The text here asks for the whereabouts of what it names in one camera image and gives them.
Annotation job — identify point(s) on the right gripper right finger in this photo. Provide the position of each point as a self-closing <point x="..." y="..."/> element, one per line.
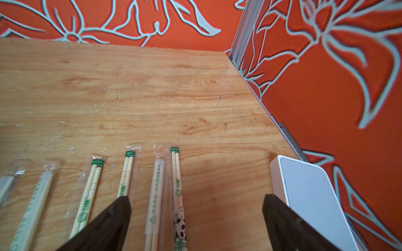
<point x="288" y="231"/>

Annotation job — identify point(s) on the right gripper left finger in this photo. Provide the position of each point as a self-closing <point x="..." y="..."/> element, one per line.
<point x="107" y="232"/>

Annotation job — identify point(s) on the chopstick pair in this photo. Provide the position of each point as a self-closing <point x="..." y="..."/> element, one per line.
<point x="155" y="200"/>
<point x="130" y="169"/>
<point x="179" y="214"/>
<point x="86" y="203"/>
<point x="8" y="182"/>
<point x="27" y="228"/>

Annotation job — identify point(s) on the white square pad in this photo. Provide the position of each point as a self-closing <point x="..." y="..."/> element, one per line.
<point x="307" y="190"/>

